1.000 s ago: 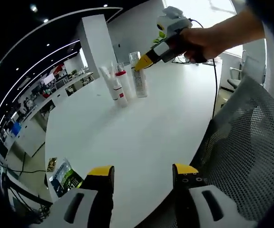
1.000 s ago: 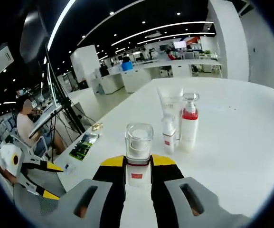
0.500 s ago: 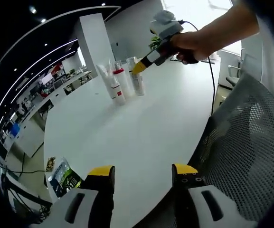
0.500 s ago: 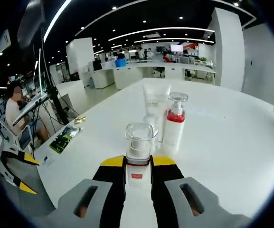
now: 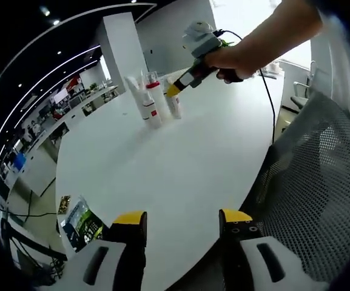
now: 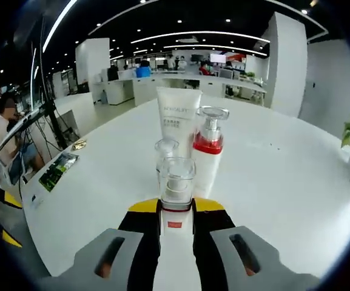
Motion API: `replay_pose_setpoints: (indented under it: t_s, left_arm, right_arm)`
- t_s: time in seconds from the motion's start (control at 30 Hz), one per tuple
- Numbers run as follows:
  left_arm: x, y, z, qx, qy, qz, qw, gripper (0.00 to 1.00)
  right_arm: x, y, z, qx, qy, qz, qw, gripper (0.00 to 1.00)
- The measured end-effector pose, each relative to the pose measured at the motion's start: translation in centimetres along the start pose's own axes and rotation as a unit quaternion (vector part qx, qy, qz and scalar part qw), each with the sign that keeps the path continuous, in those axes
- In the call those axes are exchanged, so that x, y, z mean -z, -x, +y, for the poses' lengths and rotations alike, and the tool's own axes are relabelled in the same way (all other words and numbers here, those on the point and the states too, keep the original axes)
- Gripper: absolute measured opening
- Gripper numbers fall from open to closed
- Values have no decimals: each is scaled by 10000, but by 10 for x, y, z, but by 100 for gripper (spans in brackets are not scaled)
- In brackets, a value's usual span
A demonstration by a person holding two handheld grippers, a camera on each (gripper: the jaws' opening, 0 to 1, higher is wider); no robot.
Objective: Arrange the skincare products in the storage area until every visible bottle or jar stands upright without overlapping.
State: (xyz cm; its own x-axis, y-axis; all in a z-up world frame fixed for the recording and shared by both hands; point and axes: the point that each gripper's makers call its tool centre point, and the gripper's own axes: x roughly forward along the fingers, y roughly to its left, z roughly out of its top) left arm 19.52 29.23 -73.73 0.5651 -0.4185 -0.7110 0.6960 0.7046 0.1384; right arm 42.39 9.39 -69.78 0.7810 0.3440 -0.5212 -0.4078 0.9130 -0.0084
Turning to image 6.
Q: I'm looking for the white keyboard tray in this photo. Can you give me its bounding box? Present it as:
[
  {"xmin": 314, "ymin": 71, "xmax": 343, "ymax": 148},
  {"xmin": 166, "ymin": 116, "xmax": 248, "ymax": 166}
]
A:
[{"xmin": 0, "ymin": 107, "xmax": 47, "ymax": 152}]

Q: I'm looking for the small clear plastic bag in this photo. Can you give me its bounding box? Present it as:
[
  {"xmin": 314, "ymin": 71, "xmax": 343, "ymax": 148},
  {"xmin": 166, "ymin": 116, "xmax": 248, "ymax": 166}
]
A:
[{"xmin": 28, "ymin": 193, "xmax": 47, "ymax": 209}]

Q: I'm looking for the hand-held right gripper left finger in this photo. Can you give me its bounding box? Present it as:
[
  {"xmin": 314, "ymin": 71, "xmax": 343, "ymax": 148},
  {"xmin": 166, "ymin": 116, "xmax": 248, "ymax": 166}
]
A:
[{"xmin": 51, "ymin": 198, "xmax": 161, "ymax": 291}]

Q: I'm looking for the white pump bottle red collar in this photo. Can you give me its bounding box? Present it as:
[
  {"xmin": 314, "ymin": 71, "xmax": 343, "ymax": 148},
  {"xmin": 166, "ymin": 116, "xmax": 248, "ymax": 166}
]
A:
[{"xmin": 190, "ymin": 105, "xmax": 231, "ymax": 197}]

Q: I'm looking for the black monitor stand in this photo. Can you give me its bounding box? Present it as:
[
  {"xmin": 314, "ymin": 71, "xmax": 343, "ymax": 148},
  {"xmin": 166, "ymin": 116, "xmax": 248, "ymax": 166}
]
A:
[{"xmin": 39, "ymin": 98, "xmax": 68, "ymax": 152}]

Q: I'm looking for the wall screen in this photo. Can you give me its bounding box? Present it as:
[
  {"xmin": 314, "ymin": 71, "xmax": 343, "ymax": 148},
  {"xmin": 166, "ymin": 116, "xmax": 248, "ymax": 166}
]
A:
[{"xmin": 209, "ymin": 53, "xmax": 227, "ymax": 65}]

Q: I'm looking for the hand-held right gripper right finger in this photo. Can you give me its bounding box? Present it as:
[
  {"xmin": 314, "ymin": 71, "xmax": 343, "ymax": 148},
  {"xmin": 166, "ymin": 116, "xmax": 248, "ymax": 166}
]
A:
[{"xmin": 191, "ymin": 196, "xmax": 320, "ymax": 291}]

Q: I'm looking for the row of white office desks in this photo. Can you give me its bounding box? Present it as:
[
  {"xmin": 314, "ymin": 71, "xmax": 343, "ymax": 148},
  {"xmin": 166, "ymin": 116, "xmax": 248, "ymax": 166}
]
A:
[{"xmin": 92, "ymin": 72, "xmax": 268, "ymax": 107}]

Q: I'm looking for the green snack packet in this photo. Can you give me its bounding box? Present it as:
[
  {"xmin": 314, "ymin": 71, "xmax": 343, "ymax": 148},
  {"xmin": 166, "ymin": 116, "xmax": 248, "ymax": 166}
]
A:
[{"xmin": 38, "ymin": 152, "xmax": 81, "ymax": 193}]

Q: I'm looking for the long ceiling light strip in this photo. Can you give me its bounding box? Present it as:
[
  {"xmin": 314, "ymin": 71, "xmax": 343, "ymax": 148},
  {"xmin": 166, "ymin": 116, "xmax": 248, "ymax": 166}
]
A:
[{"xmin": 130, "ymin": 30, "xmax": 269, "ymax": 46}]

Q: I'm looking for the white skincare tube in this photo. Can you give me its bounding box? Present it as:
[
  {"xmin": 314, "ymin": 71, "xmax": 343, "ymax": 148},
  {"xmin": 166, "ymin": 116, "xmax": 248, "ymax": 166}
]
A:
[{"xmin": 155, "ymin": 86, "xmax": 203, "ymax": 160}]

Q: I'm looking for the gold foil snack packet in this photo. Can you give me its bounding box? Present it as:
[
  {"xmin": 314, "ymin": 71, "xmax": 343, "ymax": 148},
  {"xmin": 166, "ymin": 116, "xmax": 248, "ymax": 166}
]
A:
[{"xmin": 72, "ymin": 138, "xmax": 88, "ymax": 151}]

